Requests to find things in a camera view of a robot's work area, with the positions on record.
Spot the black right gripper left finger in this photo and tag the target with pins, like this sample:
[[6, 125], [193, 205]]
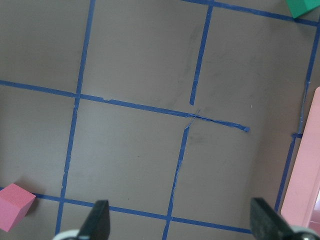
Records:
[[97, 225]]

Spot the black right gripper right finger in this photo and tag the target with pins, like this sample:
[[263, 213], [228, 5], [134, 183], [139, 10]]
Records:
[[266, 223]]

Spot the pink plastic bin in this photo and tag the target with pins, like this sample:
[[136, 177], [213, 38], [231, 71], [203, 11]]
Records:
[[301, 205]]

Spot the pink foam cube centre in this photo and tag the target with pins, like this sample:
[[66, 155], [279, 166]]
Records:
[[15, 202]]

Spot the green foam cube far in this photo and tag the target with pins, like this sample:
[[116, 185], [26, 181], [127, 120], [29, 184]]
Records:
[[298, 8]]

